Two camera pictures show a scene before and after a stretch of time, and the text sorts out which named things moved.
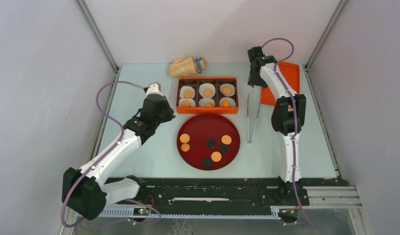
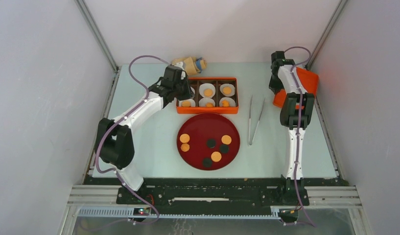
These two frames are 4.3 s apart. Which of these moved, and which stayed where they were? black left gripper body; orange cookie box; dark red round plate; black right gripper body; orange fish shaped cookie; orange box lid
Moved: black right gripper body; orange box lid; black left gripper body
Stayed: dark red round plate; orange cookie box; orange fish shaped cookie
